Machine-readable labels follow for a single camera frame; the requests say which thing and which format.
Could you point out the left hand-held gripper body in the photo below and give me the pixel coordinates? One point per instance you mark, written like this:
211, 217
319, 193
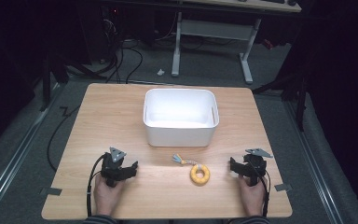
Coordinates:
112, 166

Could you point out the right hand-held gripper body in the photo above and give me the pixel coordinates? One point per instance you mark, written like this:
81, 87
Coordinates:
254, 166

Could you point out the person's left hand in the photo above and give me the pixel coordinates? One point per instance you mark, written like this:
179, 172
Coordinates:
105, 196

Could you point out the person's right hand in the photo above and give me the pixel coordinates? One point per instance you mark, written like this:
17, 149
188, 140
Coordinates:
252, 197

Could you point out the grey tape piece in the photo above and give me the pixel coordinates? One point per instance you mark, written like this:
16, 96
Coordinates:
51, 191
282, 187

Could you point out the white plastic bin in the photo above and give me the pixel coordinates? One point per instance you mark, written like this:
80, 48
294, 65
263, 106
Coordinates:
181, 116

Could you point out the black metal stand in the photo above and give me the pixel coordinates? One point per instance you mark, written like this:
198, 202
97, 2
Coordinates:
47, 84
295, 90

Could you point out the white paper scrap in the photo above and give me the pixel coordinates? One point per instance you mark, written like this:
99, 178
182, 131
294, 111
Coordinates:
161, 72

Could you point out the small red object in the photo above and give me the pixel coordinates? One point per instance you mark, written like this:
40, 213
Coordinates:
268, 44

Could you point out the black computer tower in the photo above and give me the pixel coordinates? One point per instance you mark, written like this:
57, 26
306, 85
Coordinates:
101, 34

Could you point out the white-legged desk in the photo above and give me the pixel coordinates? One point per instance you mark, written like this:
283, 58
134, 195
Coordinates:
213, 29

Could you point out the metal floor rail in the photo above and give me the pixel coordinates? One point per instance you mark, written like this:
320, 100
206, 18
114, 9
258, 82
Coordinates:
313, 161
15, 149

